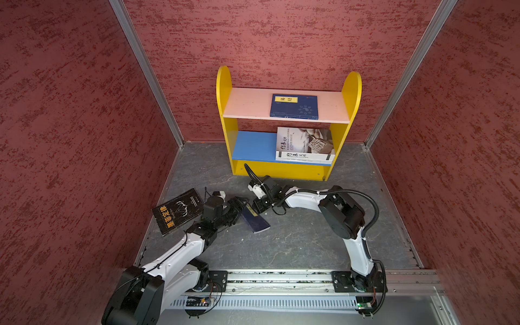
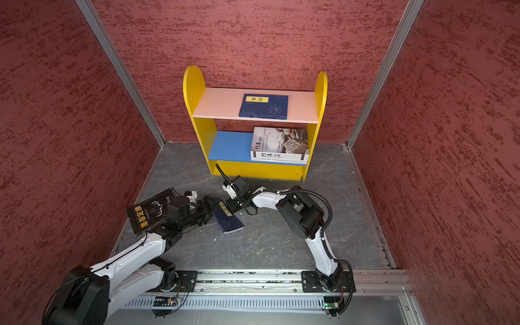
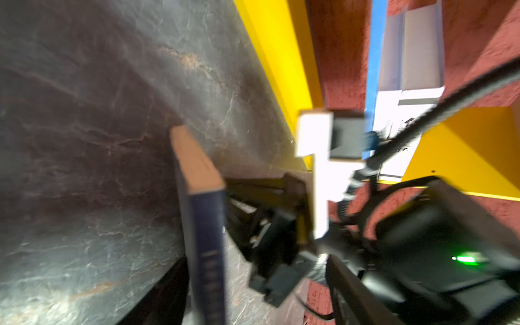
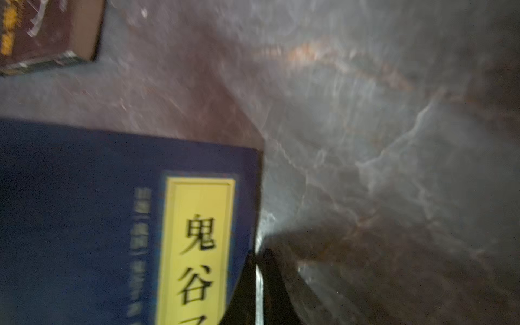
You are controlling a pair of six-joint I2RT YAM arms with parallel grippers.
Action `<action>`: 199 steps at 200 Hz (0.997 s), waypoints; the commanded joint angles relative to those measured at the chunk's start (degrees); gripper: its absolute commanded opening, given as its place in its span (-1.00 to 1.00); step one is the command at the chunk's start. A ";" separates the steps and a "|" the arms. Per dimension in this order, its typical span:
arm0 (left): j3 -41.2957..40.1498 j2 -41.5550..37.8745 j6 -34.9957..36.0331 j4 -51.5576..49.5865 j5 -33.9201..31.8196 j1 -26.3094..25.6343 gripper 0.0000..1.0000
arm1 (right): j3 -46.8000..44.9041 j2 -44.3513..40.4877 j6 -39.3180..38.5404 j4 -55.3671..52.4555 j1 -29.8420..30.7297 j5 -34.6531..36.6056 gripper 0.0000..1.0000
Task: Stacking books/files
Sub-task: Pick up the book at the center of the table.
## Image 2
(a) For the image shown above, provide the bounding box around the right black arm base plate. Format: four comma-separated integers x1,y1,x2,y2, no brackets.
301,271,356,293

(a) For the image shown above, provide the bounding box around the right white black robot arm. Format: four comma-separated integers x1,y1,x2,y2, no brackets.
222,181,356,293

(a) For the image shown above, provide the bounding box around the heritage culture photo book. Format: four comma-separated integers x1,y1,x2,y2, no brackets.
251,127,310,161

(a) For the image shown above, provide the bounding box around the wrist white camera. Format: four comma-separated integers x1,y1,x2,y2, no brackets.
222,180,237,200
184,191,198,204

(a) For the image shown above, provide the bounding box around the right green circuit board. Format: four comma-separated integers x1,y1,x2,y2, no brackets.
323,296,344,314

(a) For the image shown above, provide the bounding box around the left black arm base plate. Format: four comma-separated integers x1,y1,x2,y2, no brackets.
159,270,199,293

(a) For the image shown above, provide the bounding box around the dark blue booklet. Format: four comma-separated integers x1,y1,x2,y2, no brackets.
239,93,288,120
213,200,244,234

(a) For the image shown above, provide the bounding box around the black book with gold letters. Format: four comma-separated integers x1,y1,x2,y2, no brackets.
126,188,176,236

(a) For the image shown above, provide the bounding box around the black corrugated cable conduit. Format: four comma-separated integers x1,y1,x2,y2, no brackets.
214,163,334,241

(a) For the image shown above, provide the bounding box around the white book with brown blocks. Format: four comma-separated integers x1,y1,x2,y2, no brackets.
251,157,308,165

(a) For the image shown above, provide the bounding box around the left green circuit board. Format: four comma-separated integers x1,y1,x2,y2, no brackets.
152,297,179,309

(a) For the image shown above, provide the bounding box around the right corner aluminium profile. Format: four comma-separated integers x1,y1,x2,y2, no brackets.
346,0,424,150

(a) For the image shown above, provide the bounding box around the corner aluminium profile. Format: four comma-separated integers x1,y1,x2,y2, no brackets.
75,0,167,148
346,0,424,150

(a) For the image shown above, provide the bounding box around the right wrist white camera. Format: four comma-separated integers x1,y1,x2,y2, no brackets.
222,180,237,200

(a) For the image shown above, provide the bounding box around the green circuit board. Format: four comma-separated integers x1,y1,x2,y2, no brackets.
152,297,179,309
323,296,344,314

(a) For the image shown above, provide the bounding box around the left corner aluminium profile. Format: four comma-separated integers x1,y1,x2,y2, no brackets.
75,0,167,148

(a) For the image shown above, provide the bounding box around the yellow pink blue bookshelf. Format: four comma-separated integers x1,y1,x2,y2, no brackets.
183,66,329,181

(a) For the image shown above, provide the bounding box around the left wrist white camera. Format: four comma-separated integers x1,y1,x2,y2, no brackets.
184,191,198,204

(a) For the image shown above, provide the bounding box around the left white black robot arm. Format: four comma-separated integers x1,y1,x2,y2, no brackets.
42,190,221,324

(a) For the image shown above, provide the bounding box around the slotted white cable duct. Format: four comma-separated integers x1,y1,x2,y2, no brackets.
122,295,324,311

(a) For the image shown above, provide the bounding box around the aluminium mounting rail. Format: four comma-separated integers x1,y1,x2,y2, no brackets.
188,269,415,296

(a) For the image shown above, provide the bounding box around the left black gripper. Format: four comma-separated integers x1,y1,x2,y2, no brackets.
180,196,222,230

